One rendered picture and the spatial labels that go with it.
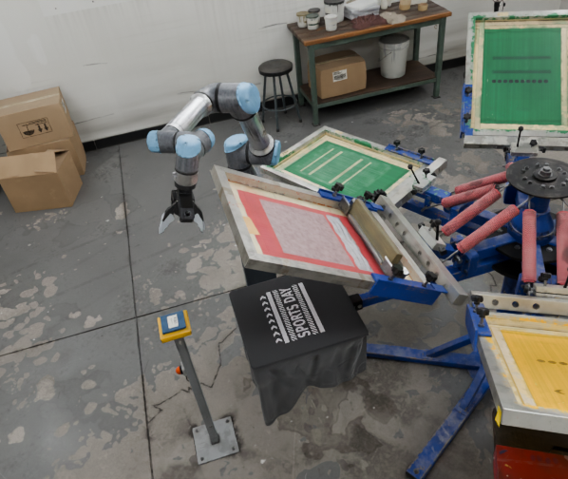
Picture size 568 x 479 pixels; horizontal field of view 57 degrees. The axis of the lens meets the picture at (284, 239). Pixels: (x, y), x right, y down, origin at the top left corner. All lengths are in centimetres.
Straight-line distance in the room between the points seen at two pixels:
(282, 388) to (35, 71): 420
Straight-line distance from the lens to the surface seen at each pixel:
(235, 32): 561
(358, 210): 218
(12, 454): 346
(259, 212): 194
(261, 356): 210
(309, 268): 169
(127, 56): 555
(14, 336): 406
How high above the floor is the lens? 260
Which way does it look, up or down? 40 degrees down
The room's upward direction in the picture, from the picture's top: 8 degrees counter-clockwise
